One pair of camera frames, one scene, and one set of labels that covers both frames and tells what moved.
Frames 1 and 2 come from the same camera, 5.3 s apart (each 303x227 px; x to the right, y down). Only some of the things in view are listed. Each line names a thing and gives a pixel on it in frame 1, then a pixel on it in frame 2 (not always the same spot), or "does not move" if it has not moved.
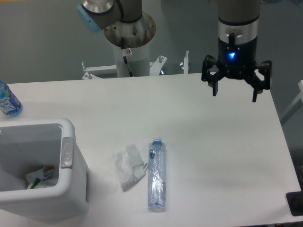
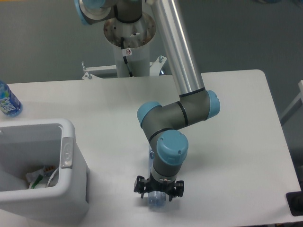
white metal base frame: x=155 y=67 does not move
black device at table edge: x=295 y=200 does not move
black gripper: x=237 y=61 -> x=173 y=189
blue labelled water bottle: x=9 y=103 does not move
